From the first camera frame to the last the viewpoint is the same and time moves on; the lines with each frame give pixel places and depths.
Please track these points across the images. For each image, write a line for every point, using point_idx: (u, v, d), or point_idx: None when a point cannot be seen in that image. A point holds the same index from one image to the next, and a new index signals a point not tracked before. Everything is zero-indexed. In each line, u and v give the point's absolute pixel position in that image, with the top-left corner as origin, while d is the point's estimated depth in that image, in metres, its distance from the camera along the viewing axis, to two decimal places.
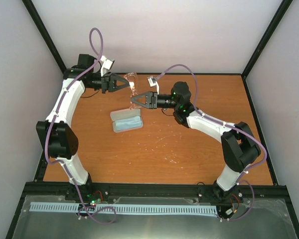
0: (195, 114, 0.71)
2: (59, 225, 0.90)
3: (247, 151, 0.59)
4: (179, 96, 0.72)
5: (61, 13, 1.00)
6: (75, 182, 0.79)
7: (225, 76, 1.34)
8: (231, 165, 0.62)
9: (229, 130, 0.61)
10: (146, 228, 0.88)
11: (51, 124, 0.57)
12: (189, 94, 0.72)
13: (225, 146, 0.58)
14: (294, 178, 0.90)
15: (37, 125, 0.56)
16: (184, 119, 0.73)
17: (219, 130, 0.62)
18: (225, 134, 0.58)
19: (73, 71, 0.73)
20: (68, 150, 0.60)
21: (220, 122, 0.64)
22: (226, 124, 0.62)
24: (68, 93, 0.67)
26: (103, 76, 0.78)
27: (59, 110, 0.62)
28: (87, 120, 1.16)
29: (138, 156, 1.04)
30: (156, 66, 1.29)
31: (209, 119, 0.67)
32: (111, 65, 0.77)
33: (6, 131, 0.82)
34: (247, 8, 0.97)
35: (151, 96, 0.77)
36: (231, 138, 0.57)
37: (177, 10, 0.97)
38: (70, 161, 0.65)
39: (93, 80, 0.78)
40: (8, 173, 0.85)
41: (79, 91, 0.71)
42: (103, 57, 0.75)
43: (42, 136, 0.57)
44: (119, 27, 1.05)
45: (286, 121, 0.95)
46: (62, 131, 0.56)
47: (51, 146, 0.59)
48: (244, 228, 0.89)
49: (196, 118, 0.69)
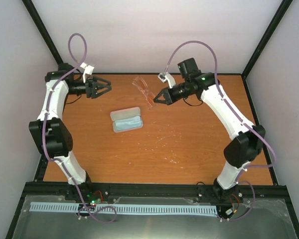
0: (215, 92, 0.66)
2: (59, 225, 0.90)
3: (251, 151, 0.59)
4: (181, 66, 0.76)
5: (61, 13, 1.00)
6: (75, 181, 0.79)
7: (226, 76, 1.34)
8: (228, 157, 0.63)
9: (245, 130, 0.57)
10: (146, 228, 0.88)
11: (44, 123, 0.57)
12: (190, 61, 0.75)
13: (234, 145, 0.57)
14: (294, 178, 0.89)
15: (30, 125, 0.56)
16: (199, 85, 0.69)
17: (235, 127, 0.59)
18: (240, 136, 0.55)
19: (55, 73, 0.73)
20: (65, 145, 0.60)
21: (240, 117, 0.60)
22: (245, 123, 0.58)
24: (54, 92, 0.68)
26: (86, 81, 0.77)
27: (49, 108, 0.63)
28: (86, 120, 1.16)
29: (138, 156, 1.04)
30: (156, 66, 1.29)
31: (228, 105, 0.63)
32: (92, 70, 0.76)
33: (5, 130, 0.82)
34: (247, 9, 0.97)
35: (165, 92, 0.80)
36: (245, 141, 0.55)
37: (176, 10, 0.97)
38: (67, 159, 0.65)
39: (75, 85, 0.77)
40: (8, 172, 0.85)
41: (64, 90, 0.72)
42: (83, 63, 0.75)
43: (37, 135, 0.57)
44: (118, 27, 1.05)
45: (286, 120, 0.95)
46: (56, 127, 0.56)
47: (49, 144, 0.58)
48: (244, 228, 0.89)
49: (215, 99, 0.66)
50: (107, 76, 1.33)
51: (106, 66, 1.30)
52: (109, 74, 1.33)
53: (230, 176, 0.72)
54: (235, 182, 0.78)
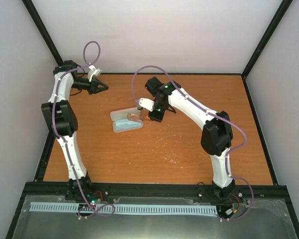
0: (178, 94, 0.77)
2: (59, 225, 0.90)
3: (223, 137, 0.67)
4: (147, 87, 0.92)
5: (62, 13, 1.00)
6: (75, 174, 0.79)
7: (226, 76, 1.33)
8: (207, 147, 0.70)
9: (211, 118, 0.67)
10: (146, 228, 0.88)
11: (54, 104, 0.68)
12: (151, 81, 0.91)
13: (206, 134, 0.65)
14: (293, 178, 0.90)
15: (42, 107, 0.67)
16: (164, 93, 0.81)
17: (202, 117, 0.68)
18: (208, 123, 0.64)
19: (62, 67, 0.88)
20: (71, 125, 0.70)
21: (204, 109, 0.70)
22: (209, 112, 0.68)
24: (62, 81, 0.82)
26: (91, 81, 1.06)
27: (58, 92, 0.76)
28: (86, 120, 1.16)
29: (138, 156, 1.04)
30: (156, 65, 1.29)
31: (191, 102, 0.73)
32: (98, 73, 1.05)
33: (5, 131, 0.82)
34: (247, 9, 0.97)
35: (153, 113, 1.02)
36: (213, 127, 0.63)
37: (177, 10, 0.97)
38: (72, 139, 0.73)
39: (80, 82, 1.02)
40: (8, 172, 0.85)
41: (70, 81, 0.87)
42: (92, 66, 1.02)
43: (48, 115, 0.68)
44: (118, 26, 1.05)
45: (286, 120, 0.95)
46: (65, 107, 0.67)
47: (57, 124, 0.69)
48: (244, 228, 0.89)
49: (179, 99, 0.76)
50: (107, 76, 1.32)
51: (106, 66, 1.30)
52: (109, 74, 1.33)
53: (221, 171, 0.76)
54: (230, 176, 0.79)
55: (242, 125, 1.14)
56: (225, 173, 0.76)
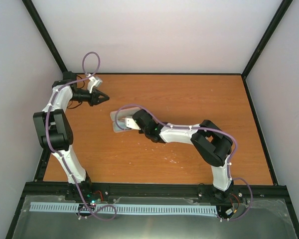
0: (165, 128, 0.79)
2: (59, 225, 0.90)
3: (220, 145, 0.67)
4: (137, 119, 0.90)
5: (62, 13, 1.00)
6: (75, 180, 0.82)
7: (226, 76, 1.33)
8: (211, 162, 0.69)
9: (196, 131, 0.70)
10: (146, 228, 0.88)
11: (48, 114, 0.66)
12: (142, 116, 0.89)
13: (199, 147, 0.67)
14: (293, 178, 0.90)
15: (34, 116, 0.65)
16: (158, 136, 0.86)
17: (188, 134, 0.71)
18: (195, 136, 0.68)
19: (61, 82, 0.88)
20: (65, 138, 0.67)
21: (187, 127, 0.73)
22: (192, 127, 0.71)
24: (59, 93, 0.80)
26: (91, 94, 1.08)
27: (54, 103, 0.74)
28: (86, 121, 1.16)
29: (138, 156, 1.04)
30: (156, 66, 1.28)
31: (177, 127, 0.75)
32: (99, 83, 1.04)
33: (5, 130, 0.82)
34: (247, 8, 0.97)
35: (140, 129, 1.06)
36: (200, 138, 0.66)
37: (177, 9, 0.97)
38: (68, 152, 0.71)
39: (80, 95, 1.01)
40: (8, 172, 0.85)
41: (68, 95, 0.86)
42: (92, 78, 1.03)
43: (41, 126, 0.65)
44: (118, 26, 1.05)
45: (286, 121, 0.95)
46: (59, 117, 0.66)
47: (50, 136, 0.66)
48: (244, 228, 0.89)
49: (167, 131, 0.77)
50: (107, 76, 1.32)
51: (106, 66, 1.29)
52: (109, 74, 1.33)
53: (219, 174, 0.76)
54: (229, 180, 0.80)
55: (242, 126, 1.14)
56: (227, 177, 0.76)
